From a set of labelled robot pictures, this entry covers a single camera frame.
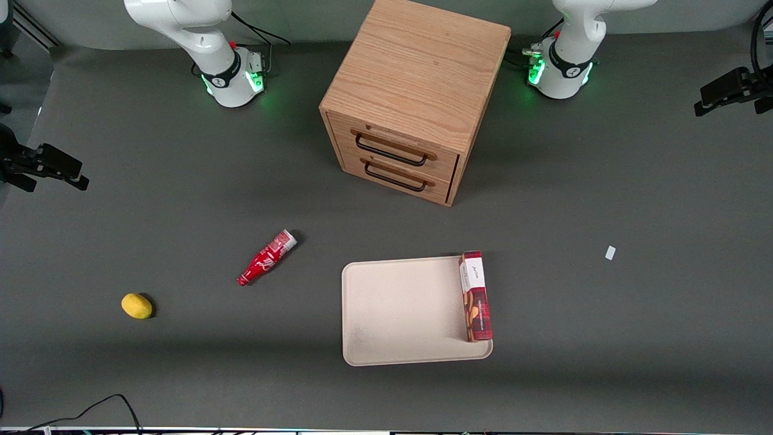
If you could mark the beige rectangular tray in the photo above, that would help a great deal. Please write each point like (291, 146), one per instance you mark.
(404, 311)

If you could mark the black metal stand rail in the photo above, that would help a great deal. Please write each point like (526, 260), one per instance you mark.
(37, 29)

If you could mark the red cookie box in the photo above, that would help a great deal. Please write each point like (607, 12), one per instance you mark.
(476, 299)

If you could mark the wooden drawer cabinet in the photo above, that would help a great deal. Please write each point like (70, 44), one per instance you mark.
(416, 66)

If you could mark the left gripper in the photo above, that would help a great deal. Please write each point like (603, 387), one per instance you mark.
(746, 82)

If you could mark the yellow lemon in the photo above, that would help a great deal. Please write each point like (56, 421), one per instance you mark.
(136, 306)

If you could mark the wooden drawer front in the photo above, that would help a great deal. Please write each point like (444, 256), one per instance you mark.
(444, 162)
(441, 188)

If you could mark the red cola bottle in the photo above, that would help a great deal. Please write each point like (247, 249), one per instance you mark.
(266, 258)

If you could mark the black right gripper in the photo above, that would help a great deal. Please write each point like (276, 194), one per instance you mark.
(17, 161)

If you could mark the small white paper scrap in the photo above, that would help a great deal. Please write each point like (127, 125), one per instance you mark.
(610, 252)

